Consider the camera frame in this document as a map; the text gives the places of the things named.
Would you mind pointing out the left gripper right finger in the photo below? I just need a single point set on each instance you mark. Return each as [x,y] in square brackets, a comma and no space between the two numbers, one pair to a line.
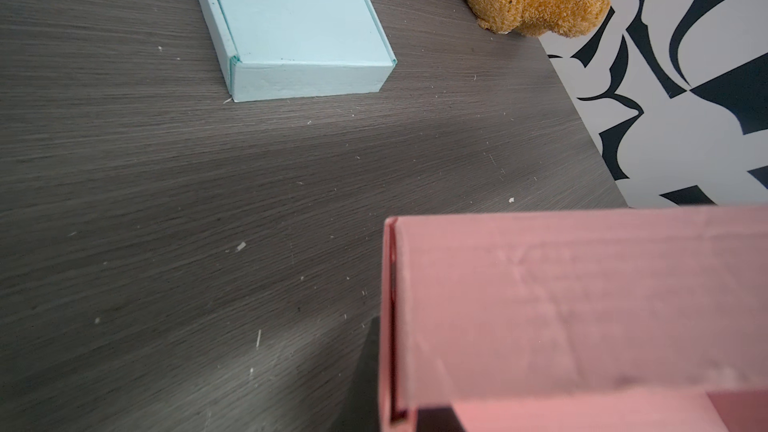
[438,420]

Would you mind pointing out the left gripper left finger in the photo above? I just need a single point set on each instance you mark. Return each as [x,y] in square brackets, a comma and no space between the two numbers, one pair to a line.
[359,412]

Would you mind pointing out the pink paper box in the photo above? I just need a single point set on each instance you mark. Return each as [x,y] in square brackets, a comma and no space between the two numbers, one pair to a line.
[596,320]

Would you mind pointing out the light blue paper box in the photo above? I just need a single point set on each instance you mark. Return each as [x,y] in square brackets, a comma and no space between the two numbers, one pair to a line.
[282,49]

